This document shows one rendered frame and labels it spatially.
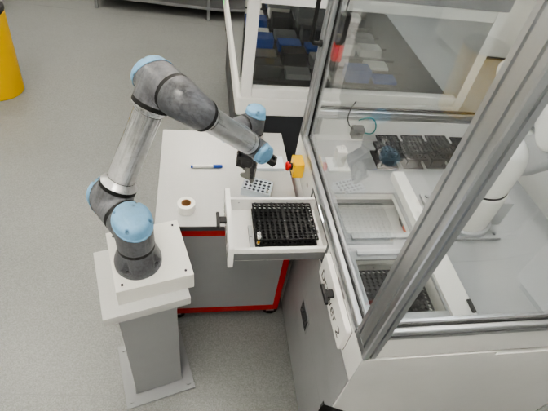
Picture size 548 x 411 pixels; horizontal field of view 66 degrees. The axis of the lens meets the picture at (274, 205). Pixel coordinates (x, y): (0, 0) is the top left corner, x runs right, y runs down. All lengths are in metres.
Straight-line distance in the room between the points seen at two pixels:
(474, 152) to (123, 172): 0.96
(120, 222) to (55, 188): 1.77
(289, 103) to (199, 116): 1.06
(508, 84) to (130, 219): 1.00
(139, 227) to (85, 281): 1.26
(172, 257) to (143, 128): 0.46
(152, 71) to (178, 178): 0.73
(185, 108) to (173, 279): 0.57
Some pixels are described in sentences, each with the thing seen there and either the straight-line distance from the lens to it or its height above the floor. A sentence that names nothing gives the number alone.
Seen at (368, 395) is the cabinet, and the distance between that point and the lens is 1.54.
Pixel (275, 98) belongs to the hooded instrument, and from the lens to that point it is 2.16.
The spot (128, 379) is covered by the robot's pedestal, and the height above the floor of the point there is 0.02.
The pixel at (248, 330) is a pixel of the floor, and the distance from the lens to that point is 2.29.
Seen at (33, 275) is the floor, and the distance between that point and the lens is 2.62.
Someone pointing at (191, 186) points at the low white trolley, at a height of 0.76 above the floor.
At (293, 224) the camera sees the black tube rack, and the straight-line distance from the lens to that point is 1.53.
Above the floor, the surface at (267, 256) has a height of 0.86.
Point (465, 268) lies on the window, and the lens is 1.01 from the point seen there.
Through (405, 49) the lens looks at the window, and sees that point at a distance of 1.05.
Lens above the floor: 2.02
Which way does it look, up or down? 45 degrees down
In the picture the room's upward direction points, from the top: 10 degrees clockwise
